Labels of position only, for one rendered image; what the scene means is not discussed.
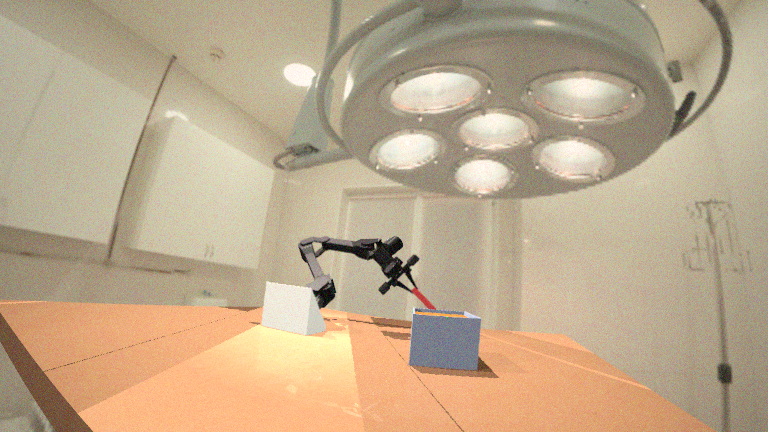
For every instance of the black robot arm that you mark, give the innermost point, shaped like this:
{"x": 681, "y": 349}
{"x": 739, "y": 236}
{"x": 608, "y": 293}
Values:
{"x": 323, "y": 286}

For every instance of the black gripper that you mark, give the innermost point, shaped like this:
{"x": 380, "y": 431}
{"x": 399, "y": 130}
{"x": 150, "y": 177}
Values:
{"x": 394, "y": 281}

